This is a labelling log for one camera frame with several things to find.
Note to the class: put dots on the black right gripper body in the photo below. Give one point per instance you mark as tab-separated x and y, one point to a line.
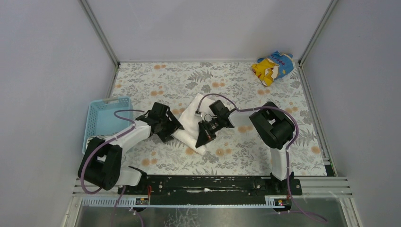
206	131

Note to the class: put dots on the green white striped towel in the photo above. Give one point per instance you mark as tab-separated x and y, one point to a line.
98	136

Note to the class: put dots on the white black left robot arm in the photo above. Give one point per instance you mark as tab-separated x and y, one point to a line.
101	166

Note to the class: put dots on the light blue plastic basket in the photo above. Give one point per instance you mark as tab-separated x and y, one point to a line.
101	119

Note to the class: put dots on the floral patterned table mat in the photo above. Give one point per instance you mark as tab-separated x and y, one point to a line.
238	151

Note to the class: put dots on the white slotted cable duct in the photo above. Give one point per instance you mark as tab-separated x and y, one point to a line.
142	202

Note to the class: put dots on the white fluffy towel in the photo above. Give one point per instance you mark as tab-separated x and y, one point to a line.
189	121

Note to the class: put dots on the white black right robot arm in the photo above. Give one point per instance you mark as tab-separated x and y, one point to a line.
274	127

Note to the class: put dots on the blue yellow cartoon towel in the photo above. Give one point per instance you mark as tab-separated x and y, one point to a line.
273	67

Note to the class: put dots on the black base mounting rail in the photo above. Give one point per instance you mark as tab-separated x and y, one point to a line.
210	188

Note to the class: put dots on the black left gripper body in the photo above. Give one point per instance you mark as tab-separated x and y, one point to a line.
169	126

